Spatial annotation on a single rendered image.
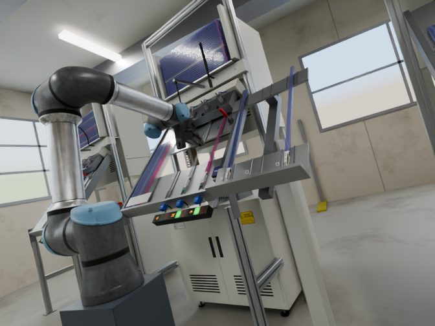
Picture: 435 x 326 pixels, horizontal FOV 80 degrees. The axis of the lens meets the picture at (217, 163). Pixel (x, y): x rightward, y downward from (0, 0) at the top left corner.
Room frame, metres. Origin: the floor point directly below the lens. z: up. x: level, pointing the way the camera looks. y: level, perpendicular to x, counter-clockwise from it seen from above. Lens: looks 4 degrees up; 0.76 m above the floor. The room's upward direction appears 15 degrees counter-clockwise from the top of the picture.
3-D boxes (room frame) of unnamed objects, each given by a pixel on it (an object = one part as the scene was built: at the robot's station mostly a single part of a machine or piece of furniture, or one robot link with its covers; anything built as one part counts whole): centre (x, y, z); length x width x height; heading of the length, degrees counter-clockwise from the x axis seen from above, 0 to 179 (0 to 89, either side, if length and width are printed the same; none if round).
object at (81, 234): (0.68, 0.35, 0.72); 0.13 x 0.12 x 0.14; 58
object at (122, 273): (0.68, 0.34, 0.60); 0.15 x 0.15 x 0.10
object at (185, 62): (1.63, -0.04, 1.52); 0.51 x 0.13 x 0.27; 54
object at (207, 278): (1.76, -0.06, 0.31); 0.70 x 0.65 x 0.62; 54
